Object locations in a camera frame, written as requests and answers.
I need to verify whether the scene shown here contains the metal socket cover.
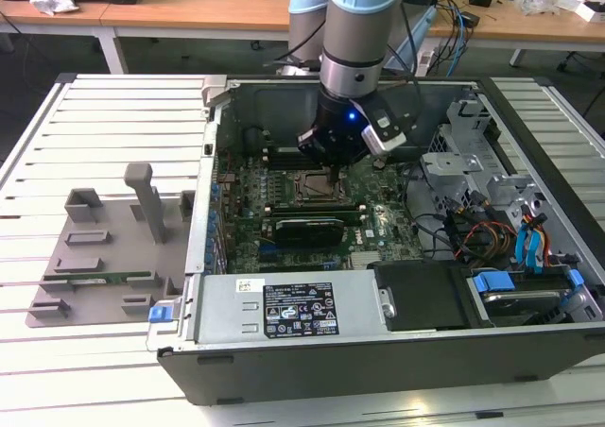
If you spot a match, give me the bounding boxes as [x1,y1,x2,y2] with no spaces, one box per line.
[292,171,351,204]

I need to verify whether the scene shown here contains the CPU socket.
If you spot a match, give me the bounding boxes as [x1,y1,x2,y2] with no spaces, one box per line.
[288,169,354,206]

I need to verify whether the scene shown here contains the black RAM slot bank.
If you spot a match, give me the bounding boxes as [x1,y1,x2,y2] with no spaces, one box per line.
[263,201,368,224]
[263,145,311,170]

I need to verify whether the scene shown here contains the black graphics card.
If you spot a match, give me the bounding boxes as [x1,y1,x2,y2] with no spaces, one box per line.
[271,216,346,248]

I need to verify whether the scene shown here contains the green motherboard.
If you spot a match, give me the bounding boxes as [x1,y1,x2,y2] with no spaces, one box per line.
[215,147,426,273]

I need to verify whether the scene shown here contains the small silver heatsink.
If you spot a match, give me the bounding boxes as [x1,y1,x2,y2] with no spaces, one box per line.
[349,249,382,265]

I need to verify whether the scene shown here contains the white power strip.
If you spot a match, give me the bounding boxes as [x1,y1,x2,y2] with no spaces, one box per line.
[410,48,437,77]

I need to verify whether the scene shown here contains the metal drive cage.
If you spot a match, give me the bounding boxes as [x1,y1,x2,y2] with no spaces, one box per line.
[418,86,545,220]

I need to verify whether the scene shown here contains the black plastic shroud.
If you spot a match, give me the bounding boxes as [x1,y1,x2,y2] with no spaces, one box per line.
[368,260,474,332]

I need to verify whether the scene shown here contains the grey power supply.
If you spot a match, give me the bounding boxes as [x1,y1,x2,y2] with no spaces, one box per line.
[193,270,379,342]

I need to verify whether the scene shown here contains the hard disk in blue carrier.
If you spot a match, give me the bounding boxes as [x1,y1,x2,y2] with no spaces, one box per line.
[467,268,585,327]

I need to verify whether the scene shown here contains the black open PC case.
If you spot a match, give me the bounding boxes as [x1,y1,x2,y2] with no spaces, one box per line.
[144,75,605,404]

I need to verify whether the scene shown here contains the grey parts rack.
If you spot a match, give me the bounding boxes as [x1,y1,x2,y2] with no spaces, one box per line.
[26,162,196,330]

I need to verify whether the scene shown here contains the white cardboard box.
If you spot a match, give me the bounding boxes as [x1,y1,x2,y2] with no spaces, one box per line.
[574,0,605,23]

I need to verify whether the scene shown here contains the crumpled white paper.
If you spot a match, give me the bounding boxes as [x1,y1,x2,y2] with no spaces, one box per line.
[28,0,80,15]

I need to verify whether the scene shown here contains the side wrist camera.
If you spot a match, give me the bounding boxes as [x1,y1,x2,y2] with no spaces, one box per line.
[296,130,326,158]

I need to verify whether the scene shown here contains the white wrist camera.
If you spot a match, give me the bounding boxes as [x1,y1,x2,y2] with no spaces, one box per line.
[349,96,408,157]

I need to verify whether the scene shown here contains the coloured power wire bundle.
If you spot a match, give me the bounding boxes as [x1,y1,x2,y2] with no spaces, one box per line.
[443,199,519,261]

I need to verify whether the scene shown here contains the wooden desk white frame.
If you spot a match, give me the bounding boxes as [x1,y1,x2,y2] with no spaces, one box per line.
[0,0,112,39]
[96,0,605,75]

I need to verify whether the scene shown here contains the blue flat wire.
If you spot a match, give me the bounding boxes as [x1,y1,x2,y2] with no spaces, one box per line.
[527,213,549,272]
[513,226,534,271]

